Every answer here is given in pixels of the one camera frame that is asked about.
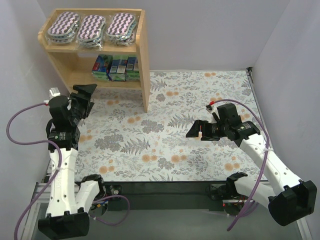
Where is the blue green sponge pack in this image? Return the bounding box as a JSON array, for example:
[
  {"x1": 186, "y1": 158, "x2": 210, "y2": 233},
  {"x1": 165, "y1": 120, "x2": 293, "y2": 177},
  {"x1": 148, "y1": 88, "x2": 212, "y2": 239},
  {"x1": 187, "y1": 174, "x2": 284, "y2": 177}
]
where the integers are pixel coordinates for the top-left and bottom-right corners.
[
  {"x1": 108, "y1": 55, "x2": 128, "y2": 82},
  {"x1": 91, "y1": 54, "x2": 113, "y2": 81},
  {"x1": 125, "y1": 56, "x2": 140, "y2": 81}
]

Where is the pink wavy sponge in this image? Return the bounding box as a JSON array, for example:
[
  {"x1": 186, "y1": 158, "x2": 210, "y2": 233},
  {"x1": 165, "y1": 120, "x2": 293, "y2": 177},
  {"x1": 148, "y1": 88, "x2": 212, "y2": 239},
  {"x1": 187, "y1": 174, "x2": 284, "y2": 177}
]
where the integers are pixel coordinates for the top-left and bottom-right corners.
[
  {"x1": 46, "y1": 11, "x2": 81, "y2": 45},
  {"x1": 75, "y1": 14, "x2": 106, "y2": 49},
  {"x1": 105, "y1": 12, "x2": 137, "y2": 46}
]

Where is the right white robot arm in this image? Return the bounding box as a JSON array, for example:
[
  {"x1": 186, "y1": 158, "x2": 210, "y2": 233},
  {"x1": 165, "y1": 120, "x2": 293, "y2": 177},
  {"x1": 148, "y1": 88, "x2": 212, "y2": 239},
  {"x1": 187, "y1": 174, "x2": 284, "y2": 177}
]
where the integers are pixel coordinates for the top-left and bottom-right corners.
[{"x1": 186, "y1": 102, "x2": 317, "y2": 226}]

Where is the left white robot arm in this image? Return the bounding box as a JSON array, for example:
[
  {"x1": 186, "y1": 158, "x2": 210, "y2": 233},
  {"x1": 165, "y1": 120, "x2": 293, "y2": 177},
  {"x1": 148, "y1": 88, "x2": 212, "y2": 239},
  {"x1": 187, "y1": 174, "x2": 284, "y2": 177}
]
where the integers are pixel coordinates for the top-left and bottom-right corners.
[{"x1": 38, "y1": 84, "x2": 106, "y2": 240}]

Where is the wooden two-tier shelf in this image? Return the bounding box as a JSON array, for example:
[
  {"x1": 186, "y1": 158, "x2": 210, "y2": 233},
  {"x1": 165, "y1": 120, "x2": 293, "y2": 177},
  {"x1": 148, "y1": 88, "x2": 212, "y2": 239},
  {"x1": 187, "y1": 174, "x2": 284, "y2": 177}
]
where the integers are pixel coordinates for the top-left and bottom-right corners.
[{"x1": 37, "y1": 8, "x2": 151, "y2": 111}]

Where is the floral patterned table mat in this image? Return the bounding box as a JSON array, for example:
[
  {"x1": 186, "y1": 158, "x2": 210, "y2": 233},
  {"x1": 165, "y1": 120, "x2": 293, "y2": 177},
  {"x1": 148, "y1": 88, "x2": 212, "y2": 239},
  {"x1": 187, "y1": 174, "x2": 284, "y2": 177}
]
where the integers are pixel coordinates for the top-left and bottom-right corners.
[{"x1": 75, "y1": 71, "x2": 260, "y2": 182}]

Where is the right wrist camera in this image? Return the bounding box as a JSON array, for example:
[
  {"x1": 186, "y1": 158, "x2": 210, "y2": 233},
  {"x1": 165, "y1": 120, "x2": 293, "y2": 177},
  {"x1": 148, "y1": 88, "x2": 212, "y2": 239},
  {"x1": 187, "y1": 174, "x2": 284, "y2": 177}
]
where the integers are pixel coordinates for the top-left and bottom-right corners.
[{"x1": 205, "y1": 101, "x2": 219, "y2": 123}]

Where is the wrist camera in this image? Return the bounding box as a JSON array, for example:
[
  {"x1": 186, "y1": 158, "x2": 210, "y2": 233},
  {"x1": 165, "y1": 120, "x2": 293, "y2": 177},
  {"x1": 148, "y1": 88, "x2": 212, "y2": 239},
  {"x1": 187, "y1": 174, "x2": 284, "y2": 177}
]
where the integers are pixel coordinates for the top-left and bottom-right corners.
[
  {"x1": 43, "y1": 87, "x2": 61, "y2": 106},
  {"x1": 205, "y1": 101, "x2": 219, "y2": 123}
]

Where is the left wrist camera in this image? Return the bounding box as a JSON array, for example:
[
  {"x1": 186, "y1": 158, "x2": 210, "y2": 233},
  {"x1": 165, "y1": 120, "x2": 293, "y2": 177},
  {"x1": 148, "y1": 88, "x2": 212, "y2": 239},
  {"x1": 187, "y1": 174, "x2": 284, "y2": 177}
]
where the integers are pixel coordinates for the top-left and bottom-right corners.
[{"x1": 43, "y1": 87, "x2": 61, "y2": 106}]

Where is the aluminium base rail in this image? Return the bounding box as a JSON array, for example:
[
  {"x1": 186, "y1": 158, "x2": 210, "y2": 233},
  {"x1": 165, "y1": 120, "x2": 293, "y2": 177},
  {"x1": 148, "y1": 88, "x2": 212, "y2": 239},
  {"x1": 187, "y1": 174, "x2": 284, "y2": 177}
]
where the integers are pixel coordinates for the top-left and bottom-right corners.
[{"x1": 31, "y1": 181, "x2": 278, "y2": 204}]

